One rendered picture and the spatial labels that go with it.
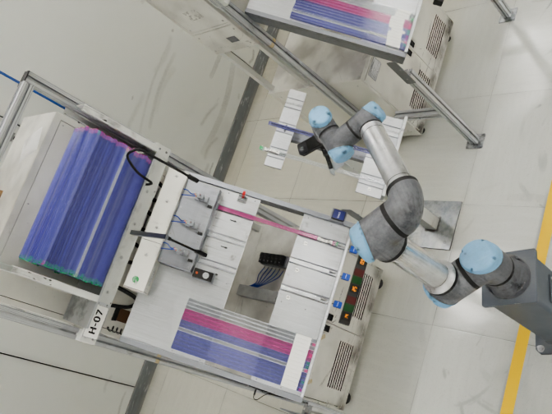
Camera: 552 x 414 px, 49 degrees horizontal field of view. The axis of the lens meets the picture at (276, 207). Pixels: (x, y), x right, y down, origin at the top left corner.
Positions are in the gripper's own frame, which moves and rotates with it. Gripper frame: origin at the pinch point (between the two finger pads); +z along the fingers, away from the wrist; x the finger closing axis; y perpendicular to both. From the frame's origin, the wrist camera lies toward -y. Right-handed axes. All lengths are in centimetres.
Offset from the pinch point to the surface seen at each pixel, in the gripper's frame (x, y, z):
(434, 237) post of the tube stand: -21, 37, 82
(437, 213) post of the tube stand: -9, 43, 84
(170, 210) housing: -2, -62, -5
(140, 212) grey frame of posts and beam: -1, -72, -11
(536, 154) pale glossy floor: -4, 90, 62
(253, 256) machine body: -9, -47, 59
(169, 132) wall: 116, -94, 136
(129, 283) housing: -25, -83, -6
